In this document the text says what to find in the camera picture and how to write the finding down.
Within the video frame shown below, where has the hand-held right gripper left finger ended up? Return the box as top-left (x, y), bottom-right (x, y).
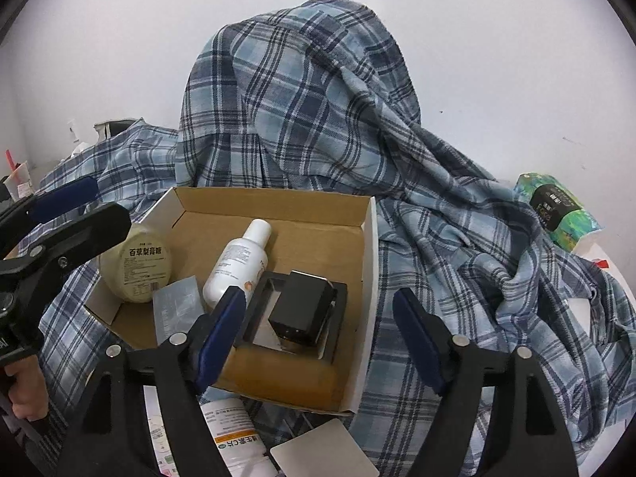
top-left (57, 285), bottom-right (248, 477)

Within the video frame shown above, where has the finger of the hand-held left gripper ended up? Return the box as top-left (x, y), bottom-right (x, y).
top-left (0, 176), bottom-right (100, 244)
top-left (0, 203), bottom-right (132, 289)

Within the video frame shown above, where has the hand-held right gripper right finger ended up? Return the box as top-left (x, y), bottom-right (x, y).
top-left (392, 288), bottom-right (580, 477)

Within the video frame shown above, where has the clear plastic packet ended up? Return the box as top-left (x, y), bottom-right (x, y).
top-left (151, 278), bottom-right (208, 347)

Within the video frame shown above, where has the round beige tin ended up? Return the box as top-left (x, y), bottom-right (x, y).
top-left (99, 223), bottom-right (175, 305)

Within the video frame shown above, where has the white lotion bottle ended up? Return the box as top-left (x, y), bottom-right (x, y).
top-left (202, 219), bottom-right (272, 311)

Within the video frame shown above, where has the black display frame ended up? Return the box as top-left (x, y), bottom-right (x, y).
top-left (236, 269), bottom-right (349, 363)

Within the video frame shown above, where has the black cube charger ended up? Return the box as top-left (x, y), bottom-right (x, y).
top-left (268, 271), bottom-right (336, 347)

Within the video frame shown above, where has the cardboard box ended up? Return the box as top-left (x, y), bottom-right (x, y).
top-left (83, 186), bottom-right (378, 415)

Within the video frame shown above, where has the person's left hand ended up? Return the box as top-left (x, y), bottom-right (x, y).
top-left (7, 355), bottom-right (50, 423)

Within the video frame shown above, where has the plastic cup with red straw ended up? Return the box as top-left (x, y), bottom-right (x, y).
top-left (2, 148), bottom-right (31, 197)

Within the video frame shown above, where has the grey box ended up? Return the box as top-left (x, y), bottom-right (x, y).
top-left (94, 118), bottom-right (146, 141)

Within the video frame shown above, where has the white bottle orange label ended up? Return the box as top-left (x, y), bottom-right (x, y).
top-left (199, 397), bottom-right (279, 477)

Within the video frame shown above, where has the white remote control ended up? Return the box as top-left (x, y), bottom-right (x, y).
top-left (143, 385), bottom-right (177, 477)

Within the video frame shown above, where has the white square box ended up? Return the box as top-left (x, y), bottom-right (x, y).
top-left (269, 418), bottom-right (381, 477)

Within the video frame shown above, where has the green tissue pack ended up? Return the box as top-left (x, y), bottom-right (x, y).
top-left (513, 172), bottom-right (605, 252)

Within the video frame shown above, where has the blue plaid shirt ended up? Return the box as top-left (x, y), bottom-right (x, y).
top-left (30, 0), bottom-right (636, 477)

